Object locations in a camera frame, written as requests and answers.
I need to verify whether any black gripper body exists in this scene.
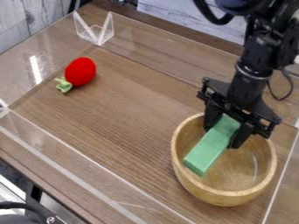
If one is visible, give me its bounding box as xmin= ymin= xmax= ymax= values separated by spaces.
xmin=198 ymin=62 xmax=282 ymax=138

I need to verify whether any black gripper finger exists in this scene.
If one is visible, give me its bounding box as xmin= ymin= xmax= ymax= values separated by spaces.
xmin=229 ymin=122 xmax=255 ymax=149
xmin=205 ymin=100 xmax=223 ymax=130

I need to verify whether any green rectangular block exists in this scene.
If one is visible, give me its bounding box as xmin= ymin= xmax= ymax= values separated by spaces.
xmin=183 ymin=115 xmax=241 ymax=177

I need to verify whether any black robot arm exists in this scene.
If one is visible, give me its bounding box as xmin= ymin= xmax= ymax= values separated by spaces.
xmin=193 ymin=0 xmax=299 ymax=149

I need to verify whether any brown wooden bowl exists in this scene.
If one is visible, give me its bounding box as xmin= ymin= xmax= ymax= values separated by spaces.
xmin=171 ymin=113 xmax=277 ymax=207

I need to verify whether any red plush strawberry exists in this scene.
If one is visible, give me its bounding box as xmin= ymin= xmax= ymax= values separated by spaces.
xmin=55 ymin=57 xmax=98 ymax=94

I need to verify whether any black equipment under table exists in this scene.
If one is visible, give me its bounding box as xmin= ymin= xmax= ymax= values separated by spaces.
xmin=0 ymin=182 xmax=86 ymax=224

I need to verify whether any clear acrylic enclosure wall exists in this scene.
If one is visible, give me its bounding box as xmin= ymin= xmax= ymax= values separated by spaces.
xmin=0 ymin=2 xmax=299 ymax=224

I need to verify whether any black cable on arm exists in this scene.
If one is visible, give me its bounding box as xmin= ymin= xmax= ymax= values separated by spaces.
xmin=193 ymin=0 xmax=238 ymax=26

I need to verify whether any clear acrylic corner bracket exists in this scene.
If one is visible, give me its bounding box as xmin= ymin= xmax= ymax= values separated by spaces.
xmin=73 ymin=11 xmax=115 ymax=46

